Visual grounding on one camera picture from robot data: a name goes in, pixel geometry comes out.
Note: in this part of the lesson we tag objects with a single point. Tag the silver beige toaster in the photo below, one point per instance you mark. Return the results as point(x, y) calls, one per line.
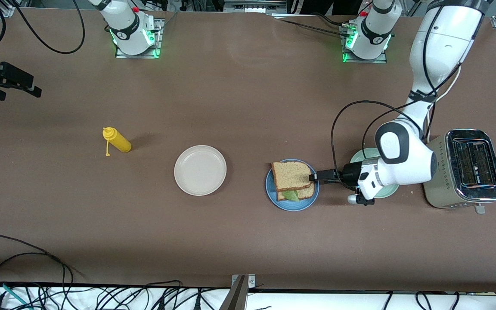
point(439, 189)

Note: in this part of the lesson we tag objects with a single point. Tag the beige round plate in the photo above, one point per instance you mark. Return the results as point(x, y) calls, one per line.
point(200, 170)

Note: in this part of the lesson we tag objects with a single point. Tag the orange snack packet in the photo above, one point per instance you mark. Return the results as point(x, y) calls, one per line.
point(349, 3)

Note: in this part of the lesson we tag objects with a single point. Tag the grey metal bracket post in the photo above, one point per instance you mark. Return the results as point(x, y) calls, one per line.
point(237, 297)

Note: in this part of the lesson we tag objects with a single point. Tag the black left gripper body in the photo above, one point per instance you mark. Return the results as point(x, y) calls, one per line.
point(348, 175)

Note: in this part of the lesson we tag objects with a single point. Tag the long aluminium frame profile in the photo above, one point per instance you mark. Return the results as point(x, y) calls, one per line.
point(2, 7)

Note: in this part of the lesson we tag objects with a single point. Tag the light brown bread slice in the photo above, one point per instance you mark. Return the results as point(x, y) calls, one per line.
point(308, 193)

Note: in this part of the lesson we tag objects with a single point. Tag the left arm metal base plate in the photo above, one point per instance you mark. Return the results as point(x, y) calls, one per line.
point(364, 61)

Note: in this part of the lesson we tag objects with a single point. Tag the blue round plate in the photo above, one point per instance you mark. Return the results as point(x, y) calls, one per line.
point(291, 206)

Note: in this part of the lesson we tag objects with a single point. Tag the green lettuce leaf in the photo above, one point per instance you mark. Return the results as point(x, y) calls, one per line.
point(292, 196)

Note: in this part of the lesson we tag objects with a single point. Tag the green round plate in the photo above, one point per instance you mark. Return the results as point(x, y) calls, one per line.
point(385, 193)

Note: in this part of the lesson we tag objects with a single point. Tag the yellow mustard squeeze bottle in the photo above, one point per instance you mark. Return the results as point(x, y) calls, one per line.
point(119, 140)

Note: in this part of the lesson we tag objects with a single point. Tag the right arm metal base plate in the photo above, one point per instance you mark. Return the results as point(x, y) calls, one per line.
point(160, 38)

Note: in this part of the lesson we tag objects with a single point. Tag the dark crust bread slice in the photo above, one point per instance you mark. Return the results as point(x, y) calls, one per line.
point(291, 174)

